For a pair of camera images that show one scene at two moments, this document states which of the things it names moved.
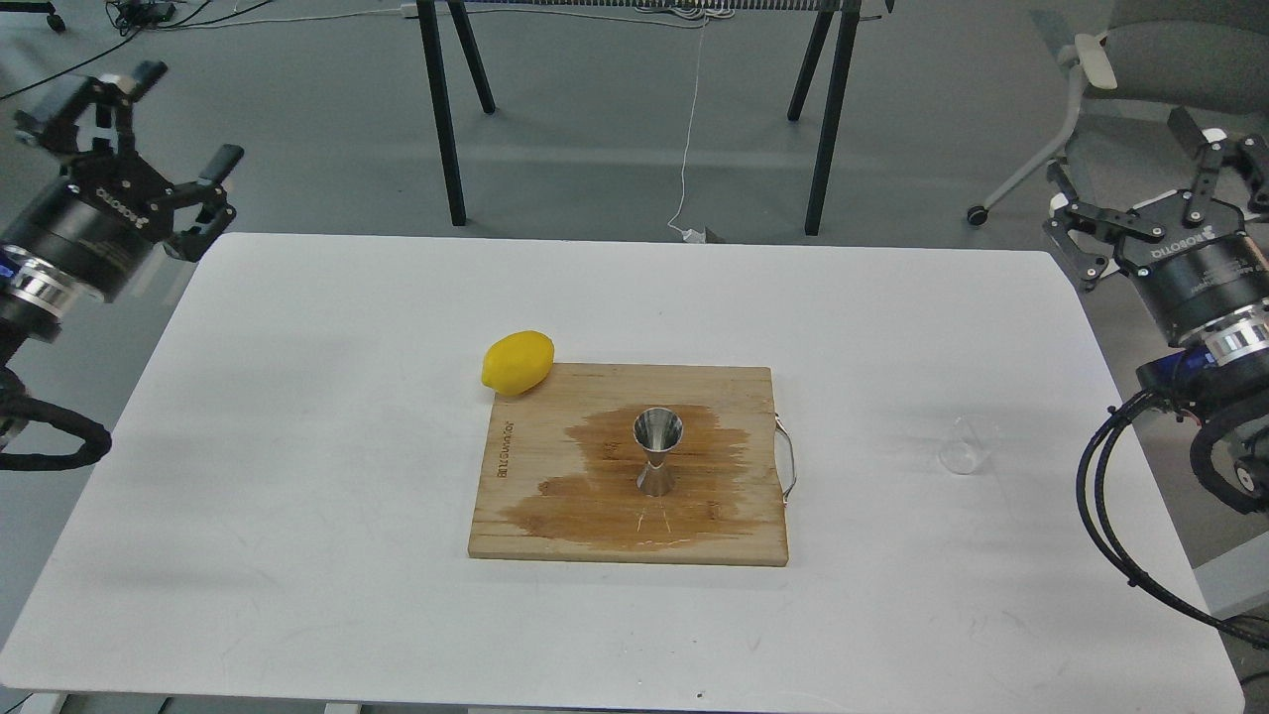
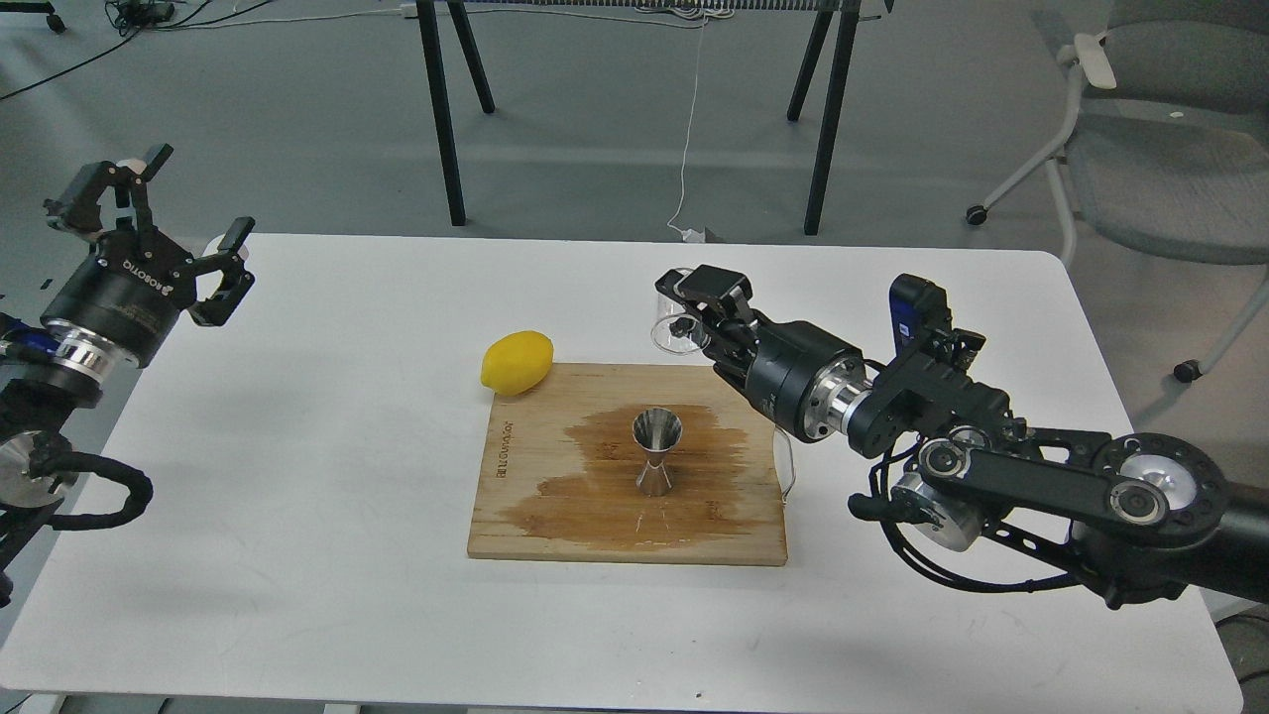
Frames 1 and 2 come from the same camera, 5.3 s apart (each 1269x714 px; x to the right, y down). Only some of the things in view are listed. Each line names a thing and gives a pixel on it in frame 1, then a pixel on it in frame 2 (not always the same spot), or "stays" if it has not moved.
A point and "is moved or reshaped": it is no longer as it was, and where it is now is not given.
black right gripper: [1197, 270] -> [774, 363]
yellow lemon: [517, 362] stays
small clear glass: [973, 435] is moved or reshaped
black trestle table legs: [829, 126] stays
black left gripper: [101, 216] -> [132, 285]
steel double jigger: [657, 429] stays
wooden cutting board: [653, 464] stays
